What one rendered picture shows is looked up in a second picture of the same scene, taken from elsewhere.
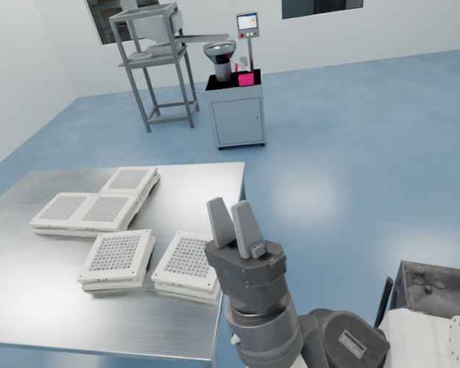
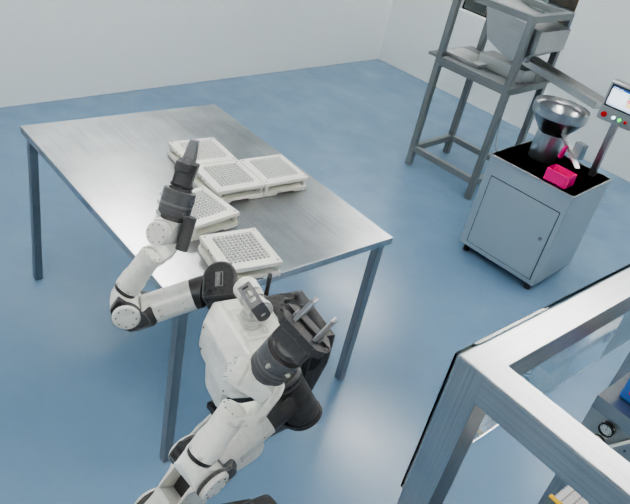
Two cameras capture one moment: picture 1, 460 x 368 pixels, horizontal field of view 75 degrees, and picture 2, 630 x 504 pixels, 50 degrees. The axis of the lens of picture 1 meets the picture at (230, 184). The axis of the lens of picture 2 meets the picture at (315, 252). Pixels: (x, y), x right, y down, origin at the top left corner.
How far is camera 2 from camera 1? 1.56 m
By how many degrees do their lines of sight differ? 24
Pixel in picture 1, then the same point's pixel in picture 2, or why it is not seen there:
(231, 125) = (499, 225)
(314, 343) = (186, 224)
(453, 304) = not seen: hidden behind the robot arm
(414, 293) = (278, 297)
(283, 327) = (176, 197)
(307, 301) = (344, 451)
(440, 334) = not seen: hidden behind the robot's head
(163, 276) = (207, 241)
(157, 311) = (182, 260)
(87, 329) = (134, 234)
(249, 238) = (188, 154)
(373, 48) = not seen: outside the picture
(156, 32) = (506, 39)
